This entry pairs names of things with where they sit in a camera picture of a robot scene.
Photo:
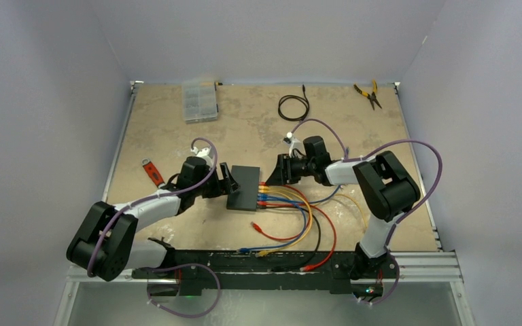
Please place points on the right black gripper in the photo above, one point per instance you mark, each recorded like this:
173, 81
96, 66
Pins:
283, 173

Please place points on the yellow handled pliers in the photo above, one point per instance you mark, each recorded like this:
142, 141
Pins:
371, 96

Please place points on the black network switch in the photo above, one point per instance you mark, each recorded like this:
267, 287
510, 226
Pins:
245, 198

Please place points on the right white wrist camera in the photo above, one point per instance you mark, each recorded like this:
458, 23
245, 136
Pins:
294, 145

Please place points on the clear plastic organizer box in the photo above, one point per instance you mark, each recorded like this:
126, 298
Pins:
199, 101

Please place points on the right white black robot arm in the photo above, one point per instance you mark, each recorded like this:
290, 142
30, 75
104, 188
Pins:
387, 187

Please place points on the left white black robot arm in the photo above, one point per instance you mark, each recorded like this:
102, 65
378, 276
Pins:
105, 244

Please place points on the aluminium frame rail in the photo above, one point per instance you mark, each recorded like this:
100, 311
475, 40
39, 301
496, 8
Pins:
305, 216

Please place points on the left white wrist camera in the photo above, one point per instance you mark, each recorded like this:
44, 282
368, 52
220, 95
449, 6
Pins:
206, 152

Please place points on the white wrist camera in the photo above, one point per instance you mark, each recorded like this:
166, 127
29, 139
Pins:
206, 152
294, 145

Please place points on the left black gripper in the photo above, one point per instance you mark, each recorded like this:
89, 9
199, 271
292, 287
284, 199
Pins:
231, 185

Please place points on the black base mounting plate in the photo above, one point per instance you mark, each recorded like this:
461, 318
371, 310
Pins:
288, 271

